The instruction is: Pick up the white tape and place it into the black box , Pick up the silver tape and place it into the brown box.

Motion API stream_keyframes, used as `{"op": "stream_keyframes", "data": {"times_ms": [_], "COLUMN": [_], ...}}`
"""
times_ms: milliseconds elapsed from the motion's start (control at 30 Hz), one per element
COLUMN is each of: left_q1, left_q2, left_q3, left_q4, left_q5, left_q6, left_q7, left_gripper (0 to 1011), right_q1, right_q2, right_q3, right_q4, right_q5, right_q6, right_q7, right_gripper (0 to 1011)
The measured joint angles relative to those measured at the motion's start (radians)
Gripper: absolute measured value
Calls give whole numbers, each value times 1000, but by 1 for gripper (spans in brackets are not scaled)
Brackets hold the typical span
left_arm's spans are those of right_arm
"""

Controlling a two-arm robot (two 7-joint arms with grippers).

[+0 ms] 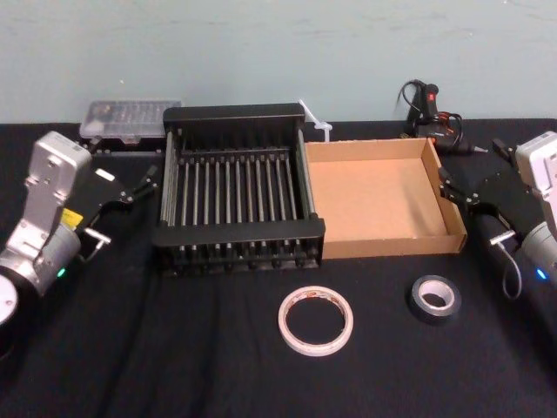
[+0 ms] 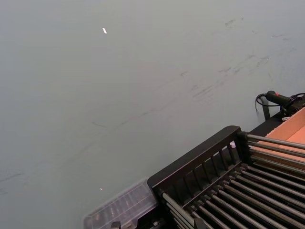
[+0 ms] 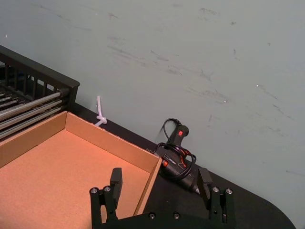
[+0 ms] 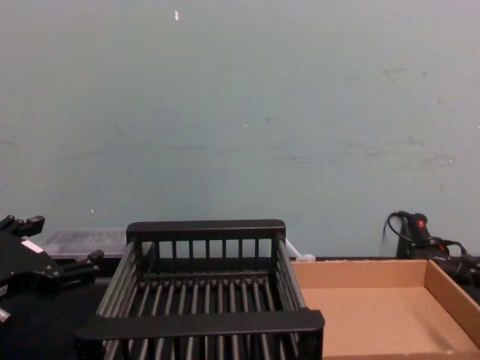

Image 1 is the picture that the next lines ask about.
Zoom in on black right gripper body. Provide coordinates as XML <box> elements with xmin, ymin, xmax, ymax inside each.
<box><xmin>462</xmin><ymin>155</ymin><xmax>546</xmax><ymax>239</ymax></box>

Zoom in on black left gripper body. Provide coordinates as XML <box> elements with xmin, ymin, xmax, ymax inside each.
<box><xmin>64</xmin><ymin>163</ymin><xmax>135</xmax><ymax>239</ymax></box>

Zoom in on silver tape roll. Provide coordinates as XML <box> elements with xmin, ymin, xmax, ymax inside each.
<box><xmin>406</xmin><ymin>274</ymin><xmax>463</xmax><ymax>327</ymax></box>

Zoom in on white tape roll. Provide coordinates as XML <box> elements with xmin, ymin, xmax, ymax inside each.
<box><xmin>277</xmin><ymin>287</ymin><xmax>355</xmax><ymax>360</ymax></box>

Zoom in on clear plastic case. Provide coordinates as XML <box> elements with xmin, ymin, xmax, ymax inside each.
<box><xmin>78</xmin><ymin>98</ymin><xmax>184</xmax><ymax>156</ymax></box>

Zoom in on shallow brown cardboard tray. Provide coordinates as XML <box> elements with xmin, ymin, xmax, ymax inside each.
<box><xmin>304</xmin><ymin>136</ymin><xmax>469</xmax><ymax>260</ymax></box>

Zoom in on black rack with steel bars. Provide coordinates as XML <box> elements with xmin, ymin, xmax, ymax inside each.
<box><xmin>151</xmin><ymin>102</ymin><xmax>327</xmax><ymax>278</ymax></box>

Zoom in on small white three-armed plastic piece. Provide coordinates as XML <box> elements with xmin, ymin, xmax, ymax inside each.
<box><xmin>297</xmin><ymin>98</ymin><xmax>333</xmax><ymax>143</ymax></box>

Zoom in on black table cloth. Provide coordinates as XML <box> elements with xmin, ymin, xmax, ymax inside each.
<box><xmin>0</xmin><ymin>116</ymin><xmax>557</xmax><ymax>418</ymax></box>

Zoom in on thin cable with silver plug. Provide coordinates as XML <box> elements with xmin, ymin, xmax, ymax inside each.
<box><xmin>77</xmin><ymin>230</ymin><xmax>112</xmax><ymax>264</ymax></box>
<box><xmin>488</xmin><ymin>232</ymin><xmax>524</xmax><ymax>301</ymax></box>

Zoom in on black corded tool red switch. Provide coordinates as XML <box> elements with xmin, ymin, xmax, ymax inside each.
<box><xmin>397</xmin><ymin>78</ymin><xmax>487</xmax><ymax>156</ymax></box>

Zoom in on plain pale wall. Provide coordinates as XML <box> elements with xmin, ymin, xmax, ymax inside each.
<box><xmin>0</xmin><ymin>0</ymin><xmax>557</xmax><ymax>128</ymax></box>

